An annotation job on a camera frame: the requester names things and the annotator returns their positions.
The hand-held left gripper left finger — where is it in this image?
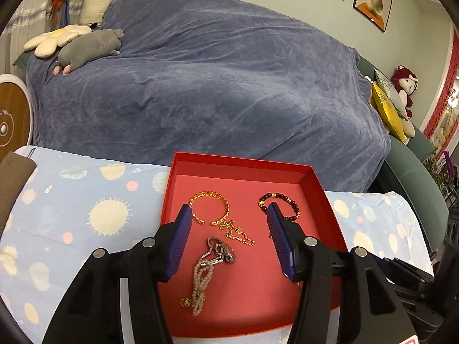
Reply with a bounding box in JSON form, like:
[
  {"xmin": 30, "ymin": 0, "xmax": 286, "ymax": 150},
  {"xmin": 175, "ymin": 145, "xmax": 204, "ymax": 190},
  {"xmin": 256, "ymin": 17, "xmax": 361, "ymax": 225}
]
[{"xmin": 42, "ymin": 204, "xmax": 194, "ymax": 344}]

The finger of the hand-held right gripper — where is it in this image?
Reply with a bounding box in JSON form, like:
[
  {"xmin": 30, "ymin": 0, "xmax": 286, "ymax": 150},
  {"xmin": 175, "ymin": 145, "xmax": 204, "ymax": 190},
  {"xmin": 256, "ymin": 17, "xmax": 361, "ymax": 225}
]
[{"xmin": 373, "ymin": 256, "xmax": 436, "ymax": 296}]

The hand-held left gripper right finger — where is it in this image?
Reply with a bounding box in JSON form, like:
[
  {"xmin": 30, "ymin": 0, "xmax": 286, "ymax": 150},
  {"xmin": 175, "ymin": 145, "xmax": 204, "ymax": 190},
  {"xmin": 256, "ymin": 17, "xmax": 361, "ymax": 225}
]
[{"xmin": 266, "ymin": 202, "xmax": 413, "ymax": 344}]

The gold chain bracelet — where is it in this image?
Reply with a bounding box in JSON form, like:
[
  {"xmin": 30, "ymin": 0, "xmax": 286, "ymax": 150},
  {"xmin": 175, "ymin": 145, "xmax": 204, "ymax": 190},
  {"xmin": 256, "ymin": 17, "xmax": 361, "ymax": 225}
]
[{"xmin": 218, "ymin": 218, "xmax": 256, "ymax": 248}]

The dark bead bracelet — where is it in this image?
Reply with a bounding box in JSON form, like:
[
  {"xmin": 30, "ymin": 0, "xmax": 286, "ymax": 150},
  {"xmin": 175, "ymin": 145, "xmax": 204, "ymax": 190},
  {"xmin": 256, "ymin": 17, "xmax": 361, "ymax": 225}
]
[{"xmin": 258, "ymin": 192, "xmax": 301, "ymax": 223}]

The silver metal wristwatch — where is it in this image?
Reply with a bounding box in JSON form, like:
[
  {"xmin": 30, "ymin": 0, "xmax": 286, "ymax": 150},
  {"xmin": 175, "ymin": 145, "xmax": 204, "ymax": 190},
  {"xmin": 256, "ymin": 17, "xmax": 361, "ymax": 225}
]
[{"xmin": 199, "ymin": 236, "xmax": 238, "ymax": 267}]

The gold bangle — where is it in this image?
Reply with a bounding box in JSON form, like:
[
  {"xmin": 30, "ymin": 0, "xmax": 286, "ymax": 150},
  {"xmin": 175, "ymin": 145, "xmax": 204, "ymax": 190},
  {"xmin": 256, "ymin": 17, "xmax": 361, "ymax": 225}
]
[{"xmin": 189, "ymin": 191, "xmax": 230, "ymax": 227}]

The red cardboard box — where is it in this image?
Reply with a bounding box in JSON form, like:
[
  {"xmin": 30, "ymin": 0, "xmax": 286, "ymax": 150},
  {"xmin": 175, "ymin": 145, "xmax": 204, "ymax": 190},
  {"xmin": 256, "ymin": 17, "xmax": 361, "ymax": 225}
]
[{"xmin": 158, "ymin": 151, "xmax": 349, "ymax": 339}]

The white pearl bracelet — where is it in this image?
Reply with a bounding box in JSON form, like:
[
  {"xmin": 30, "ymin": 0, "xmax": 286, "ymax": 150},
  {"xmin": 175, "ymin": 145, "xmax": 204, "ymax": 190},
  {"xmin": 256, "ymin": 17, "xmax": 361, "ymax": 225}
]
[{"xmin": 179, "ymin": 258, "xmax": 216, "ymax": 316}]

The green sofa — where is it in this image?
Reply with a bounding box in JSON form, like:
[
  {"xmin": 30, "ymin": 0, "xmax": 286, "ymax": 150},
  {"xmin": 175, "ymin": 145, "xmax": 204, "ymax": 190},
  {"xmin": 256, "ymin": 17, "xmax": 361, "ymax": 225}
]
[{"xmin": 357, "ymin": 55, "xmax": 449, "ymax": 251}]

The purple orchid plant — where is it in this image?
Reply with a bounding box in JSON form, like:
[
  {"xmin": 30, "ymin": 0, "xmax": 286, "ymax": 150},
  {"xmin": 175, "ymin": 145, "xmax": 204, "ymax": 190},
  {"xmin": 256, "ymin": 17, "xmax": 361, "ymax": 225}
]
[{"xmin": 425, "ymin": 148, "xmax": 459, "ymax": 201}]

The blue-grey plush blanket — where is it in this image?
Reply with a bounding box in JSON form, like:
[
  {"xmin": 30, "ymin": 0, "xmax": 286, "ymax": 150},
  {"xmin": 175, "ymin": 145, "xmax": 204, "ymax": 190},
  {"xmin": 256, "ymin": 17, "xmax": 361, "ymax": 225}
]
[{"xmin": 27, "ymin": 0, "xmax": 392, "ymax": 192}]

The yellow cushion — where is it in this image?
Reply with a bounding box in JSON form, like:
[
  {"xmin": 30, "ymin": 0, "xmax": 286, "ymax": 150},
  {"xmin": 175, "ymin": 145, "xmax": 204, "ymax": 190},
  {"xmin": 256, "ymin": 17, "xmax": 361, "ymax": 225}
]
[{"xmin": 371, "ymin": 82, "xmax": 409, "ymax": 144}]

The brown notebook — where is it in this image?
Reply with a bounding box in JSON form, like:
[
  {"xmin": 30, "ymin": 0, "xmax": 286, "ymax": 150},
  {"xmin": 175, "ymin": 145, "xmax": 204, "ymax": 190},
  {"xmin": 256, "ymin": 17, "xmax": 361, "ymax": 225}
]
[{"xmin": 0, "ymin": 151, "xmax": 37, "ymax": 233}]

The grey cushion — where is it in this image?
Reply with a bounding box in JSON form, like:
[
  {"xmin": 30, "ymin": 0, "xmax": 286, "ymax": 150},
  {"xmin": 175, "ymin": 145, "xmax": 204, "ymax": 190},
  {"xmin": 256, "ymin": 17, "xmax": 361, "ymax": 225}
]
[{"xmin": 374, "ymin": 68, "xmax": 409, "ymax": 120}]

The red monkey plush toy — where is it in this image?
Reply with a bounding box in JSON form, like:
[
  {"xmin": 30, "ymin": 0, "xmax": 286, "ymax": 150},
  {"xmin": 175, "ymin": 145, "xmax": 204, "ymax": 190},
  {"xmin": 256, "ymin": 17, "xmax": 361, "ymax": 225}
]
[{"xmin": 391, "ymin": 65, "xmax": 419, "ymax": 138}]

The white round wood-top side table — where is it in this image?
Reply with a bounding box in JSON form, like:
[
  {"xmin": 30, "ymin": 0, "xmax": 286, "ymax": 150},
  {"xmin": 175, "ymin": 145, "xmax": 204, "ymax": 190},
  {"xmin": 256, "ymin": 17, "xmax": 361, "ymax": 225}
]
[{"xmin": 0, "ymin": 73, "xmax": 34, "ymax": 151}]

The grey plush toy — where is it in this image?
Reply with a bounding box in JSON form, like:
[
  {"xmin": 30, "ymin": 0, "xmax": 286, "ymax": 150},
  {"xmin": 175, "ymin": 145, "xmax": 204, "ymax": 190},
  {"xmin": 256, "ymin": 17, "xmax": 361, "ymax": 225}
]
[{"xmin": 54, "ymin": 29, "xmax": 124, "ymax": 77}]

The cream flower cushion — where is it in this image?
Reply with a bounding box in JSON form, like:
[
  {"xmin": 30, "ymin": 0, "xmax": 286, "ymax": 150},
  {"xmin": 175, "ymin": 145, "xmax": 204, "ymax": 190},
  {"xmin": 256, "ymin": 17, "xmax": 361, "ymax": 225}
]
[{"xmin": 23, "ymin": 24, "xmax": 92, "ymax": 58}]

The framed picture with orange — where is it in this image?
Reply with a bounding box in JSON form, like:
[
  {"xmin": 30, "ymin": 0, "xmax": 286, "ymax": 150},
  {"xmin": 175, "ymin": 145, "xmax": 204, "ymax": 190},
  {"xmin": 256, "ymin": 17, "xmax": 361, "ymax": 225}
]
[{"xmin": 353, "ymin": 0, "xmax": 394, "ymax": 33}]

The silver tinsel garland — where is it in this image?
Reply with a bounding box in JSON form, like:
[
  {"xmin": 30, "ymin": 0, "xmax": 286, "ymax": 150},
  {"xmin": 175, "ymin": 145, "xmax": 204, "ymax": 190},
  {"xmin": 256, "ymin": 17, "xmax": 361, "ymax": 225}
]
[{"xmin": 7, "ymin": 2, "xmax": 85, "ymax": 31}]

